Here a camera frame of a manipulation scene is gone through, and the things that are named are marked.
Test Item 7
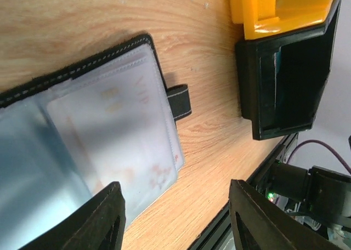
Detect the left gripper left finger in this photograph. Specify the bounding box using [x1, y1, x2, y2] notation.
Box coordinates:
[22, 181, 126, 249]

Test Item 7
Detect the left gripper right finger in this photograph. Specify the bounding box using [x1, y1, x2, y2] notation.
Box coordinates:
[229, 179, 340, 250]

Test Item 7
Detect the black leather card holder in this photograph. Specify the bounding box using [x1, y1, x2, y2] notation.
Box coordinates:
[1, 33, 191, 249]

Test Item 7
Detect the white patterned card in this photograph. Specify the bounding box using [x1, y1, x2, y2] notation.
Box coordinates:
[47, 63, 179, 201]

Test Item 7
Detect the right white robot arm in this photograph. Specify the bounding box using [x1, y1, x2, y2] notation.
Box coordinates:
[267, 139, 350, 232]

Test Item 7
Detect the black bin with teal cards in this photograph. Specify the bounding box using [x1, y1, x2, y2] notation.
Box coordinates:
[235, 0, 341, 140]

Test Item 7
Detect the teal card stack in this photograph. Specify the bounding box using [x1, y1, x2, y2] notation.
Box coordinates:
[274, 49, 282, 113]

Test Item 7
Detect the yellow bin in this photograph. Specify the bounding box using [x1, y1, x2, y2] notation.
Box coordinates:
[230, 0, 336, 40]

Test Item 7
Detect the black aluminium frame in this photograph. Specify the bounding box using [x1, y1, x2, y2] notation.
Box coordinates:
[189, 134, 298, 249]

